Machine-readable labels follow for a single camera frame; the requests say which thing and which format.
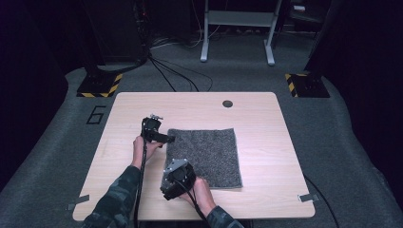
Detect black floor cables bundle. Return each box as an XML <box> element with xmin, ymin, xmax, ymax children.
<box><xmin>147</xmin><ymin>53</ymin><xmax>214</xmax><ymax>93</ymax></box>

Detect person's left hand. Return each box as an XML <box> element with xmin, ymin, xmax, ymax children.
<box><xmin>131</xmin><ymin>135</ymin><xmax>164</xmax><ymax>171</ymax></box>

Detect grey tape strip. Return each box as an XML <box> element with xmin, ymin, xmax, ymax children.
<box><xmin>67</xmin><ymin>194</ymin><xmax>91</xmax><ymax>212</ymax></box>
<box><xmin>297</xmin><ymin>193</ymin><xmax>319</xmax><ymax>203</ymax></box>

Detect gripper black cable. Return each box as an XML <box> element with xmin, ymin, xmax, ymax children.
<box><xmin>132</xmin><ymin>118</ymin><xmax>149</xmax><ymax>228</ymax></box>
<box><xmin>173</xmin><ymin>177</ymin><xmax>213</xmax><ymax>228</ymax></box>

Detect black cable beside table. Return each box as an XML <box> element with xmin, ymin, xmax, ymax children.
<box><xmin>303</xmin><ymin>174</ymin><xmax>340</xmax><ymax>228</ymax></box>

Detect grey towel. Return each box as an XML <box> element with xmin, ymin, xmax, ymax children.
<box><xmin>160</xmin><ymin>127</ymin><xmax>244</xmax><ymax>192</ymax></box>

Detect white floor cables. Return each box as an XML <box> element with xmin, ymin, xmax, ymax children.
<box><xmin>151</xmin><ymin>18</ymin><xmax>222</xmax><ymax>50</ymax></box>

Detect dark cabinet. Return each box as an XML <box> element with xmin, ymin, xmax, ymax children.
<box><xmin>81</xmin><ymin>0</ymin><xmax>147</xmax><ymax>66</ymax></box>

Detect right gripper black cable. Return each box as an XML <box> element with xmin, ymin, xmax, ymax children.
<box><xmin>173</xmin><ymin>177</ymin><xmax>213</xmax><ymax>228</ymax></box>

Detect black stand striped base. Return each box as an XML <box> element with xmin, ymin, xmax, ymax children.
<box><xmin>283</xmin><ymin>61</ymin><xmax>331</xmax><ymax>99</ymax></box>
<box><xmin>76</xmin><ymin>61</ymin><xmax>124</xmax><ymax>99</ymax></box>

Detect person's right hand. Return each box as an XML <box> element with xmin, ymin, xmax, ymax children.
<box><xmin>178</xmin><ymin>176</ymin><xmax>219</xmax><ymax>219</ymax></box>

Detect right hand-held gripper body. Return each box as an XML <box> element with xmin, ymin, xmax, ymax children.
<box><xmin>163</xmin><ymin>158</ymin><xmax>198</xmax><ymax>195</ymax></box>

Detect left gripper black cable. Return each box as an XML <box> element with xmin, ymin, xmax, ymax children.
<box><xmin>132</xmin><ymin>118</ymin><xmax>149</xmax><ymax>228</ymax></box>

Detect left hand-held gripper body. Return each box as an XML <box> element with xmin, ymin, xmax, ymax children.
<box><xmin>140</xmin><ymin>113</ymin><xmax>164</xmax><ymax>143</ymax></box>

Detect white desk frame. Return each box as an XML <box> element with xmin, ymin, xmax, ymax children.
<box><xmin>200</xmin><ymin>0</ymin><xmax>283</xmax><ymax>67</ymax></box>

